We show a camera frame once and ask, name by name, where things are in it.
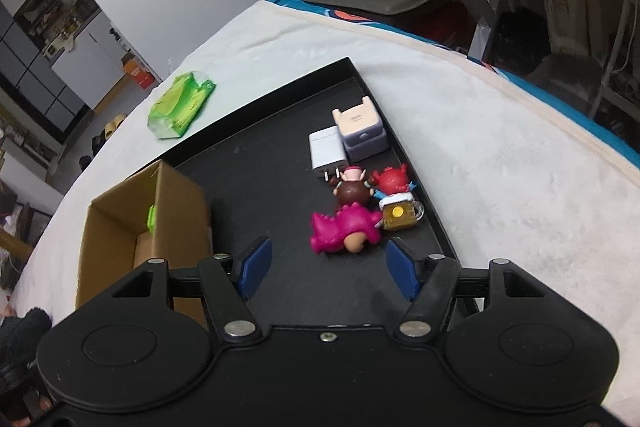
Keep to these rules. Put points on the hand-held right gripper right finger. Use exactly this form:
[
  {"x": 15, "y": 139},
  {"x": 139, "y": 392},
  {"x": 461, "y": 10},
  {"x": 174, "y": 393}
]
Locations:
[{"x": 402, "y": 269}]

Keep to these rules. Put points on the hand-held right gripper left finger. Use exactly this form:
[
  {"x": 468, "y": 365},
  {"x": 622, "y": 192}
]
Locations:
[{"x": 256, "y": 268}]

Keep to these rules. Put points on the red crab beer mug figure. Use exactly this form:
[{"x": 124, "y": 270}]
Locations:
[{"x": 395, "y": 207}]

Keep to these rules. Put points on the magenta dinosaur figure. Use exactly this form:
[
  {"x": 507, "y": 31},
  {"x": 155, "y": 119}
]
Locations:
[{"x": 345, "y": 227}]

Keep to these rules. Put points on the pink-hat doll figure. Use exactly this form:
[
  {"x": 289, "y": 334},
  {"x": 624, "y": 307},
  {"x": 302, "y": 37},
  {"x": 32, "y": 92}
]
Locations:
[{"x": 352, "y": 189}]

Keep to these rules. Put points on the cardboard box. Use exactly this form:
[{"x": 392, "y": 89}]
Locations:
[{"x": 180, "y": 207}]

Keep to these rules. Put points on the black tray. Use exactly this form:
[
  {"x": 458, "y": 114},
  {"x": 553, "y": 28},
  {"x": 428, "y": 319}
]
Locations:
[{"x": 260, "y": 147}]

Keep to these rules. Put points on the white charger plug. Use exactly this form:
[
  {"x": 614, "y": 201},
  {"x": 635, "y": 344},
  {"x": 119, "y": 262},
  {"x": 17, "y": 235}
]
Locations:
[{"x": 326, "y": 149}]

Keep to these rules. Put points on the green tissue pack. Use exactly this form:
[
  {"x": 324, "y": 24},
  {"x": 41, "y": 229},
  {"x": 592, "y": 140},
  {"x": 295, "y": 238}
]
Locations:
[{"x": 180, "y": 104}]

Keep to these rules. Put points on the yellow slipper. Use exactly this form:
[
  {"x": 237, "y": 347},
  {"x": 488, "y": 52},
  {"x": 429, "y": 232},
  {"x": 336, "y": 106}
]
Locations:
[
  {"x": 107, "y": 131},
  {"x": 119, "y": 122}
]

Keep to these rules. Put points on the black slipper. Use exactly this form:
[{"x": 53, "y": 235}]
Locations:
[
  {"x": 96, "y": 143},
  {"x": 85, "y": 162}
]

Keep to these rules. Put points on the orange box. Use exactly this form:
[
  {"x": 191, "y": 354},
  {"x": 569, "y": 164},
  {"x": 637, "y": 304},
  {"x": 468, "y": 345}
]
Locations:
[{"x": 139, "y": 73}]

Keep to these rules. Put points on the black fleece garment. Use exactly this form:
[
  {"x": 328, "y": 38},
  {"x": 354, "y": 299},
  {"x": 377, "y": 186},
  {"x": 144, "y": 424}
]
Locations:
[{"x": 20, "y": 337}]

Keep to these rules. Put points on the white cabinet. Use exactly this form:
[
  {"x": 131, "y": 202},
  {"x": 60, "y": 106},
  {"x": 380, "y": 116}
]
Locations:
[{"x": 92, "y": 57}]

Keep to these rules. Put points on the black grid cabinet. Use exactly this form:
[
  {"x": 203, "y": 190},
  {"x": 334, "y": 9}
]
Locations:
[{"x": 35, "y": 72}]

